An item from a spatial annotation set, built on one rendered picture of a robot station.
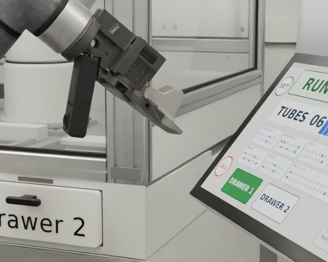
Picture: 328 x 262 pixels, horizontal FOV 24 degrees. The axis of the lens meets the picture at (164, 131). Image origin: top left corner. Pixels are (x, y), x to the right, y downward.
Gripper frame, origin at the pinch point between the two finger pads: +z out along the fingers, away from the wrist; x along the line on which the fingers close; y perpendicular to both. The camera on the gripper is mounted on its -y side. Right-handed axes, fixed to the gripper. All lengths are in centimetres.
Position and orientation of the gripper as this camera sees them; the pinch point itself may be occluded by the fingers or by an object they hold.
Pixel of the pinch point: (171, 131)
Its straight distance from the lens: 112.4
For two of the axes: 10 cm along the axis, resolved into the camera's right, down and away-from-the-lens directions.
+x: -3.3, -1.6, 9.3
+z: 7.2, 5.9, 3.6
